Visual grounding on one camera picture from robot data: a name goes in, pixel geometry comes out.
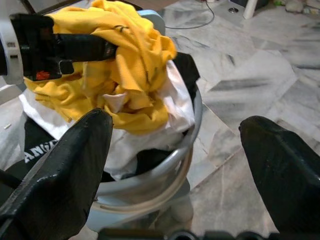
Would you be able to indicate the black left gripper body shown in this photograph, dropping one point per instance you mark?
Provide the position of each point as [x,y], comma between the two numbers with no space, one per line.
[35,45]

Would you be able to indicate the grey round laundry basket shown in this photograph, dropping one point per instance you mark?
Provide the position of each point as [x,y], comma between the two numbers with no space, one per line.
[150,195]

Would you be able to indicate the black printed garment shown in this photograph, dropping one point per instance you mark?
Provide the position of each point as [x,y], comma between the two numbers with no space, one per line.
[187,67]

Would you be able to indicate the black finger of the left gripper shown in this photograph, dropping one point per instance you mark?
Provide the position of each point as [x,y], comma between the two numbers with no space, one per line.
[85,47]

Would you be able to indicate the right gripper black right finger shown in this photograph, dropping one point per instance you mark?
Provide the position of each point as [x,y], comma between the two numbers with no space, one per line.
[287,175]

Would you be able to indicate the white garment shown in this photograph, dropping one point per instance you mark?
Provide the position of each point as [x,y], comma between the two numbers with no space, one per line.
[180,105]

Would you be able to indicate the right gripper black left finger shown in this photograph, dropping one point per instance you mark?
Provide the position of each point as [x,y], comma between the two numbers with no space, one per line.
[62,175]

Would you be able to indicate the yellow shirt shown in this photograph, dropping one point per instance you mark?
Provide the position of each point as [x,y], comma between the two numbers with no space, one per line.
[140,62]

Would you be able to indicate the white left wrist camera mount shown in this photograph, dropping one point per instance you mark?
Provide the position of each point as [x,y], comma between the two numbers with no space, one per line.
[15,70]

